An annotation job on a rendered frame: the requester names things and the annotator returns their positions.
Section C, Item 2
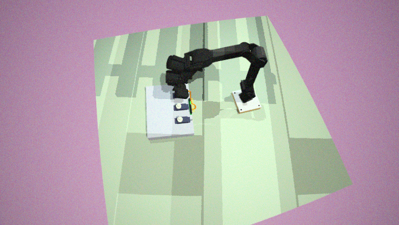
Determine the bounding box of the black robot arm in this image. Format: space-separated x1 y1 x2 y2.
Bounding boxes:
165 42 268 103

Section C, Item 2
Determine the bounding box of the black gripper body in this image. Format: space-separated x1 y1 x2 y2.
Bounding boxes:
175 72 192 99

